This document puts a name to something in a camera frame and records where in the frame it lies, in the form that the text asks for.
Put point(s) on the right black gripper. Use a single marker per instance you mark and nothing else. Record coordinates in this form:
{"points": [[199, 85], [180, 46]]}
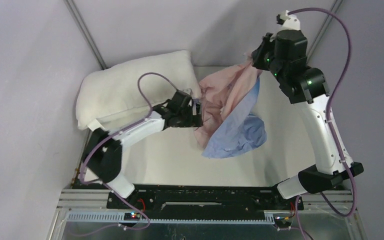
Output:
{"points": [[268, 41]]}

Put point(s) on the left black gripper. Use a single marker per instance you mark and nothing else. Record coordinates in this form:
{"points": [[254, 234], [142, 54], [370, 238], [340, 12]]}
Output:
{"points": [[193, 121]]}

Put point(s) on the pink and blue pillowcase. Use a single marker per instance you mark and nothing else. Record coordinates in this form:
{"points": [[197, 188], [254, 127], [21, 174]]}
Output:
{"points": [[230, 128]]}

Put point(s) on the white pillow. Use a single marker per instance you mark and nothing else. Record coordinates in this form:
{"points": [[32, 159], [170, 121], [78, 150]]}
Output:
{"points": [[122, 94]]}

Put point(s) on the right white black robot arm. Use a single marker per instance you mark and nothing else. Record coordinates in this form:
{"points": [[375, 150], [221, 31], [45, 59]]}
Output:
{"points": [[309, 92]]}

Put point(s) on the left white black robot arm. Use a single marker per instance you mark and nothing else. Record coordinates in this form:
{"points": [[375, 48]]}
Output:
{"points": [[103, 153]]}

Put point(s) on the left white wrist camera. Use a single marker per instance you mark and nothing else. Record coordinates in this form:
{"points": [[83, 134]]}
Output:
{"points": [[188, 103]]}

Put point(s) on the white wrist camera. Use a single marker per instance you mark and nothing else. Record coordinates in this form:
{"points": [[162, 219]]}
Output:
{"points": [[287, 21], [188, 103]]}

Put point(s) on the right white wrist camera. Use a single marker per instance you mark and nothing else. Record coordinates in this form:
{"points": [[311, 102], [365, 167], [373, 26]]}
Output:
{"points": [[287, 21]]}

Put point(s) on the right aluminium frame post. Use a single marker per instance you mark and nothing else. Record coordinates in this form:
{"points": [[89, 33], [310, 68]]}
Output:
{"points": [[335, 8]]}

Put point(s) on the aluminium frame post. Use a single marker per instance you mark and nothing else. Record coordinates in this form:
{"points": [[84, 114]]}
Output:
{"points": [[85, 32], [335, 8]]}

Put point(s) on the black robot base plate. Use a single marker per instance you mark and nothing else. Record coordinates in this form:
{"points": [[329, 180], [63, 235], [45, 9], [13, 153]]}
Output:
{"points": [[204, 202]]}

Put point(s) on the grey slotted cable duct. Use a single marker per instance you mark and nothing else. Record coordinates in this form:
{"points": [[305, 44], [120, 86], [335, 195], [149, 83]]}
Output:
{"points": [[123, 217]]}

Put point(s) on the left aluminium frame post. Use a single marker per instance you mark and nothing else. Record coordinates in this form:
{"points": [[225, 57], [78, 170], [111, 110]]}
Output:
{"points": [[85, 32]]}

